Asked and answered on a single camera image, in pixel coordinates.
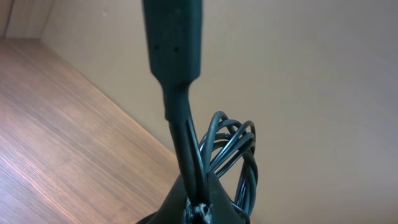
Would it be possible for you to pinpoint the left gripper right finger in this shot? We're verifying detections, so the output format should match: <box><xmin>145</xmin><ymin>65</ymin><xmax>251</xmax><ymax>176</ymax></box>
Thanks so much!
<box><xmin>205</xmin><ymin>173</ymin><xmax>251</xmax><ymax>224</ymax></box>

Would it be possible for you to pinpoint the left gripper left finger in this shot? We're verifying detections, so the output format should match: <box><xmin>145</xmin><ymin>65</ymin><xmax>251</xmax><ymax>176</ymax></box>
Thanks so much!
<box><xmin>137</xmin><ymin>175</ymin><xmax>195</xmax><ymax>224</ymax></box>

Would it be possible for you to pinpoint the black cable bundle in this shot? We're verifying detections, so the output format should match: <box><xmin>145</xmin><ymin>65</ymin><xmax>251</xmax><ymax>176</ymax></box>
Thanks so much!
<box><xmin>141</xmin><ymin>0</ymin><xmax>259</xmax><ymax>220</ymax></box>

